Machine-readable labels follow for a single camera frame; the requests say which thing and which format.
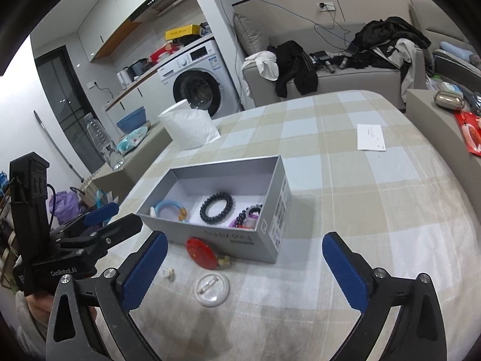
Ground red envelopes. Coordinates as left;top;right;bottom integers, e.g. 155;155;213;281
454;111;481;155

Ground purple plastic bag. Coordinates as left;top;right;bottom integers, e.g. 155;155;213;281
49;191;83;226

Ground grey sofa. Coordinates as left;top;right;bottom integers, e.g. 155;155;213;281
242;0;481;108

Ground grey cardboard box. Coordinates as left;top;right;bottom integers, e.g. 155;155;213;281
136;155;293;264

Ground dark glass door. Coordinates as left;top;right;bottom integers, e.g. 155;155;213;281
35;45;109;174

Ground person's left hand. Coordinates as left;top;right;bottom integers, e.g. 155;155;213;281
23;291;54;319

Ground black spiral hair tie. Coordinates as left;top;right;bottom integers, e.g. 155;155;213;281
237;204;264;226

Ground range hood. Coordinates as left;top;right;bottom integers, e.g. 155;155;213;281
131;0;196;23

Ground blue plastic basin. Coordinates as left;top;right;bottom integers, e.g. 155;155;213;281
116;106;147;131

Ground yellow box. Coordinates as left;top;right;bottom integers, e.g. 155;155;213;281
165;24;204;42

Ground clear water bottle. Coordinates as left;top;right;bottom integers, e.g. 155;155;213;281
83;112;124;171

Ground white cloth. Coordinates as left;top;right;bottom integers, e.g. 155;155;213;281
245;50;280;81

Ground blue bangle with cat charm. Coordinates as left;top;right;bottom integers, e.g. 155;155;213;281
150;200;187;222

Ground beige side cabinet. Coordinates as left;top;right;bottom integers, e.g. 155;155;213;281
92;120;174;204

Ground red round badge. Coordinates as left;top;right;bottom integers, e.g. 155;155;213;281
186;237;219;270

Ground wicker basket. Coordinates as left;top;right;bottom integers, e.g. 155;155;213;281
81;180;99;207

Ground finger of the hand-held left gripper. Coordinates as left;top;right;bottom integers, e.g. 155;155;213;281
53;202;120;238
61;213;144;251

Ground wet wipes pack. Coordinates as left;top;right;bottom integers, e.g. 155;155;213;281
116;126;151;153

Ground white kettle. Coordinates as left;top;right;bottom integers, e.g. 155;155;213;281
116;67;133;89

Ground person's left forearm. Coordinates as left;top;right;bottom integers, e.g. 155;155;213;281
15;304;51;354

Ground light blue folded bedding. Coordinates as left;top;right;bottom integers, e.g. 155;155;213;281
440;41;476;59

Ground metallic pouch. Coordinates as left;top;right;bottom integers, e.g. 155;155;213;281
434;90;464;110

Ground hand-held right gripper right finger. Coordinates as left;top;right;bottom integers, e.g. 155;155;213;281
322;232;448;361

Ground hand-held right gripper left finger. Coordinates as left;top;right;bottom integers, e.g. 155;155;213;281
45;230;168;361

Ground grey pillow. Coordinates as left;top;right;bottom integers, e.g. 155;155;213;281
233;12;271;59

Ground black clothes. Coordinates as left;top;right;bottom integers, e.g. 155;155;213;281
268;41;319;98

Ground mop handle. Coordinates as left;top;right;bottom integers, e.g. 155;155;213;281
34;111;83;181

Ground beige low table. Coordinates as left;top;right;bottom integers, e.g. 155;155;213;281
406;88;481;181

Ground checked tablecloth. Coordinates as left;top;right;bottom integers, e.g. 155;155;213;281
109;89;481;361

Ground red bag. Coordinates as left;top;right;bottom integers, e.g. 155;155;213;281
150;43;177;63

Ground black bead bracelet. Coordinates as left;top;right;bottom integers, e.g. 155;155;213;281
199;193;234;225

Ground white wall cabinet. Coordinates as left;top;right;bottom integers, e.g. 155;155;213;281
77;0;151;63

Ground white toilet paper roll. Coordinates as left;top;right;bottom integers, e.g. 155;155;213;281
158;99;222;150

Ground grey white jacket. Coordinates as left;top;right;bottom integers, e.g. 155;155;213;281
379;38;427;102

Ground black jacket pile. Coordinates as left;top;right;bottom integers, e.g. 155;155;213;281
340;16;432;70

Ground white paper card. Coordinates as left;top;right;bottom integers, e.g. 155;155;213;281
356;123;388;152

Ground white washing machine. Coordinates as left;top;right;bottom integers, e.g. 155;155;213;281
157;38;241;118

